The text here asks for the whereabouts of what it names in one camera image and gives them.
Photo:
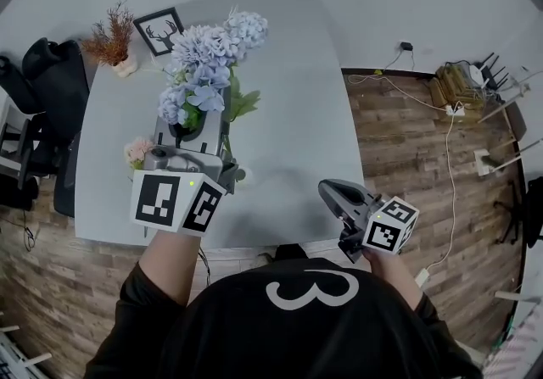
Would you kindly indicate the pink striped cloth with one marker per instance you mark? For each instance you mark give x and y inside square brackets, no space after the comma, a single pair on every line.
[517,347]

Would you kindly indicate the pink artificial flower bouquet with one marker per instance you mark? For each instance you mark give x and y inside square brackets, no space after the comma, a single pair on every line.
[138,150]

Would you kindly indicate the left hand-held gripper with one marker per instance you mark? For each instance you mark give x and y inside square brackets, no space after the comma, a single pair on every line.
[169,199]

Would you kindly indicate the white floor plate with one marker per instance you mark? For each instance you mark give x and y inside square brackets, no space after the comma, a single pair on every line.
[481,165]

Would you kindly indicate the wooden stick frame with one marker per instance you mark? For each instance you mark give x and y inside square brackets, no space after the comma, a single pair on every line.
[515,123]

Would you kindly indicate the dried orange plant in pot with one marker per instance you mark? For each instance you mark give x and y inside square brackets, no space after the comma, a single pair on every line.
[112,40]

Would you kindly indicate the person's right forearm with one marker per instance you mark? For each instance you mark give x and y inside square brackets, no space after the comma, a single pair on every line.
[394,280]

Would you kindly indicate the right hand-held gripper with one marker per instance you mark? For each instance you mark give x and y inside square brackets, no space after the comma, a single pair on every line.
[392,226]

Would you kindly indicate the black framed deer picture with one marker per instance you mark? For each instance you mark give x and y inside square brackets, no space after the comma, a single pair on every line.
[157,31]

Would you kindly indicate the black mesh office chair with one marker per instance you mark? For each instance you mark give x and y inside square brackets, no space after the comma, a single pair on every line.
[57,80]
[15,85]

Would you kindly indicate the person's grey shoe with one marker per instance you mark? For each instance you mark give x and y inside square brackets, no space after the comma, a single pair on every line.
[265,258]

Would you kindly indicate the stack of cardboard boxes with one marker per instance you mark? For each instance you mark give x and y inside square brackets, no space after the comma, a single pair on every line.
[449,87]

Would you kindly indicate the person's black shirt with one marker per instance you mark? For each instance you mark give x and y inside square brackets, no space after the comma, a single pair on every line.
[292,335]

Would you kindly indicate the white power strip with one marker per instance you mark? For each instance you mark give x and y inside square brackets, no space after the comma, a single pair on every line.
[455,109]

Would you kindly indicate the white round router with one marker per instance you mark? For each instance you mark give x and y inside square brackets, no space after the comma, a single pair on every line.
[478,76]

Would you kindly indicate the black floor stand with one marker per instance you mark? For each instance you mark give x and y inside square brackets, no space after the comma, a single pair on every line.
[532,212]

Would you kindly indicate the person's left forearm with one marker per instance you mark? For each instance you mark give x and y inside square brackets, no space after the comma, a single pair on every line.
[169,267]

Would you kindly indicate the black power adapter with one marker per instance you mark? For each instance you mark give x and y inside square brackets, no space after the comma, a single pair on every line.
[406,46]

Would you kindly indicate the black router with antennas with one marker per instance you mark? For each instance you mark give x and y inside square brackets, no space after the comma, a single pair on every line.
[496,78]

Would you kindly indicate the blue artificial flower bouquet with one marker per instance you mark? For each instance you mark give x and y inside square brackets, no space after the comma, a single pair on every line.
[208,55]

